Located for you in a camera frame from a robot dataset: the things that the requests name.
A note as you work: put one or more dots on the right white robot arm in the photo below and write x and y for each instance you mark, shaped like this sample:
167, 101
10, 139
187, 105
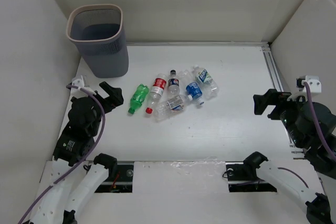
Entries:
309, 126

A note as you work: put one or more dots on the green plastic bottle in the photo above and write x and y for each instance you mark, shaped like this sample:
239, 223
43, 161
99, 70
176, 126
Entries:
138, 98

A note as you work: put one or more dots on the clear bottle white-blue label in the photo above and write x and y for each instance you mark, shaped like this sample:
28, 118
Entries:
175, 105

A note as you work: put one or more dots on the green-white label clear bottle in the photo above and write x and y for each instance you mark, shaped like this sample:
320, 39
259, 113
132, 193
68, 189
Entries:
207, 84

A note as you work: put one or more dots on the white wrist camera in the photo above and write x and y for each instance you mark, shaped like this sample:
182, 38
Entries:
305, 85
80, 81

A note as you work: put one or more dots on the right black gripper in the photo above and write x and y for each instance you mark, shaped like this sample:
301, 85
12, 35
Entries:
272, 96

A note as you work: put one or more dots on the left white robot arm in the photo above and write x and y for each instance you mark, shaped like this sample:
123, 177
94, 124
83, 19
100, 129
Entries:
72, 183

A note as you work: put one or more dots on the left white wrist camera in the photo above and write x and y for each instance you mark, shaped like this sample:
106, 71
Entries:
80, 81

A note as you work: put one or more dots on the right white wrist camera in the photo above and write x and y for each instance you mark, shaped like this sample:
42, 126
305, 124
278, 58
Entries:
305, 85

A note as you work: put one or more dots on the red label clear bottle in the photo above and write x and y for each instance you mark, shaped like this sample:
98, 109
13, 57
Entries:
156, 92

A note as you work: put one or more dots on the blue label clear bottle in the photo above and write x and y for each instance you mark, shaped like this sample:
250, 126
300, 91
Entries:
191, 87

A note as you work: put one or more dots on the black cap Pepsi bottle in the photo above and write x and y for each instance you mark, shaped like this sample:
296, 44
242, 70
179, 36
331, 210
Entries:
173, 84

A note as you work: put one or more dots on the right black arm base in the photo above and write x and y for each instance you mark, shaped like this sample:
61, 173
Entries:
239, 181

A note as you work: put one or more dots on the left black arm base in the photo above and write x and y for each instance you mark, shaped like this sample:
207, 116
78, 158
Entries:
119, 182

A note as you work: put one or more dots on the grey mesh waste bin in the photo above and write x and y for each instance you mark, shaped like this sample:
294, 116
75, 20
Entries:
98, 33

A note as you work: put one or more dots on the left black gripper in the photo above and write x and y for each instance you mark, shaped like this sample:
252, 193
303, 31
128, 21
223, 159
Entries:
110, 102

